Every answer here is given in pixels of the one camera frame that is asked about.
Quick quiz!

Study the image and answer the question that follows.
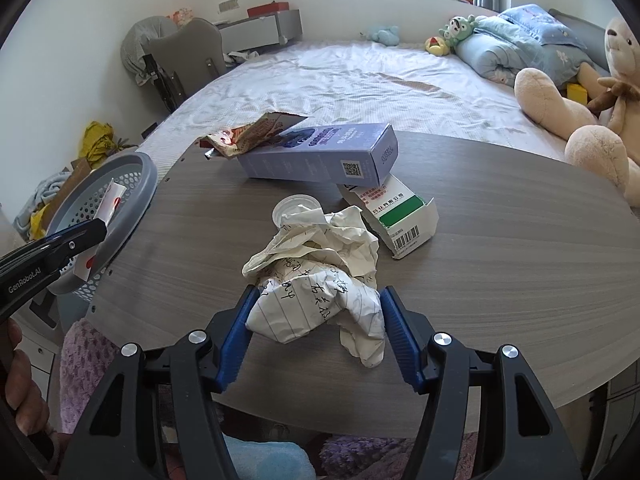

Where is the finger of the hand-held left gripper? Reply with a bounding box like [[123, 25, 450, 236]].
[[30, 219, 108, 267]]

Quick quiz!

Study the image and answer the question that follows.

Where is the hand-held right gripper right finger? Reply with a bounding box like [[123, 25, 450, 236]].
[[379, 286, 583, 480]]

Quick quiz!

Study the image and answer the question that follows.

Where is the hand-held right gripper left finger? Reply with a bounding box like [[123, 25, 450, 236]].
[[59, 285, 259, 480]]

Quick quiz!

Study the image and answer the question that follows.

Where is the white red printed wrapper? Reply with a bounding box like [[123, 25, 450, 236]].
[[75, 182, 126, 281]]

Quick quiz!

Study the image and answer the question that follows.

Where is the lined paper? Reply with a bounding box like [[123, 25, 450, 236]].
[[242, 205, 387, 368]]

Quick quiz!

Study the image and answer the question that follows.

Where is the blue grey plastic basket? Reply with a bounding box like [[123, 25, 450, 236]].
[[46, 151, 158, 301]]

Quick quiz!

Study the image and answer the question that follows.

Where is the cream red snack packet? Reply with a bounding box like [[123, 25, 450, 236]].
[[200, 112, 308, 161]]

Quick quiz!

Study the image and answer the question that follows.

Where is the purple carton box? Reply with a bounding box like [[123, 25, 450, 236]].
[[236, 122, 398, 188]]

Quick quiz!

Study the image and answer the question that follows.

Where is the person's left hand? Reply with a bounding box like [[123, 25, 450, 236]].
[[4, 320, 51, 431]]

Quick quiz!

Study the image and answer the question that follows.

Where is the yellow cloth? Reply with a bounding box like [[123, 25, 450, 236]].
[[30, 205, 61, 241]]

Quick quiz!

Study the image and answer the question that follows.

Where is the brown cardboard box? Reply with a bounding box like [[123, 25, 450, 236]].
[[55, 157, 96, 211]]

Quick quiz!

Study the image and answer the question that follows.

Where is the light blue blanket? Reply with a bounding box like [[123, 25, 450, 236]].
[[14, 170, 71, 236]]

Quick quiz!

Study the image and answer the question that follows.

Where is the white drawer cabinet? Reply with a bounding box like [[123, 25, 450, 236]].
[[0, 205, 63, 401]]

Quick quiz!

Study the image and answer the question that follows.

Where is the yellow cloth bag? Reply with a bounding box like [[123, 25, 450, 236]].
[[79, 121, 138, 168]]

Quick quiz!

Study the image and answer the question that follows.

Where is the purple fluffy cloth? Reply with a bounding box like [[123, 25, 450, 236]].
[[60, 320, 481, 480]]

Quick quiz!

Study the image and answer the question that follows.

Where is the light blue fluffy cloth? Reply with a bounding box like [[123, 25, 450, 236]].
[[222, 435, 316, 480]]

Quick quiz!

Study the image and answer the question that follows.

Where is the white green medicine box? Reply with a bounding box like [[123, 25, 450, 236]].
[[336, 174, 440, 260]]

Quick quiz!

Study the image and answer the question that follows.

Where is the white plastic lid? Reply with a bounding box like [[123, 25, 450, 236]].
[[272, 193, 322, 231]]

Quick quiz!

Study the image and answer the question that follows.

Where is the grey draped cloth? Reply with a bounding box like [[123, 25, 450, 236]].
[[120, 16, 173, 86]]

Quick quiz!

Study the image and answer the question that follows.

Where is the grey chair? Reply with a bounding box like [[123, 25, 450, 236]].
[[142, 17, 227, 111]]

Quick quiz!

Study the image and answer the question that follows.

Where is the bed with checkered sheet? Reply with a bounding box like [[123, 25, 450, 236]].
[[135, 40, 601, 161]]

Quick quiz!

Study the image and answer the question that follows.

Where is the large beige teddy bear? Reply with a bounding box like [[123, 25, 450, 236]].
[[514, 15, 640, 208]]

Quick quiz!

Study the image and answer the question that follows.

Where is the grey white desk unit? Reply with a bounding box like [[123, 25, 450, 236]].
[[212, 9, 303, 53]]

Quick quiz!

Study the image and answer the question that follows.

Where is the red box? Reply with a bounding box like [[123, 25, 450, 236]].
[[246, 2, 291, 17]]

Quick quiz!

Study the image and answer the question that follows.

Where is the rolled blue quilt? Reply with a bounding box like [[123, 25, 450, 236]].
[[455, 15, 591, 86]]

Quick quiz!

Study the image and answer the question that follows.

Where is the light blue plush toy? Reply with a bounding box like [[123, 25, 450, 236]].
[[360, 25, 401, 46]]

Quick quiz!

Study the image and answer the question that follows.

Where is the green white plush toy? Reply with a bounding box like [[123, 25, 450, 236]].
[[438, 15, 476, 43]]

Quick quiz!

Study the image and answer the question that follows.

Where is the small brown plush toy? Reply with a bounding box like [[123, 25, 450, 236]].
[[586, 76, 640, 136]]

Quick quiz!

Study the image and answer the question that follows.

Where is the blue floral pillow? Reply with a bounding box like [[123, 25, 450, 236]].
[[497, 4, 588, 51]]

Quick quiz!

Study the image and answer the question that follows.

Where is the grey bed headboard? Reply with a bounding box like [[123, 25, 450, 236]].
[[547, 8, 608, 61]]

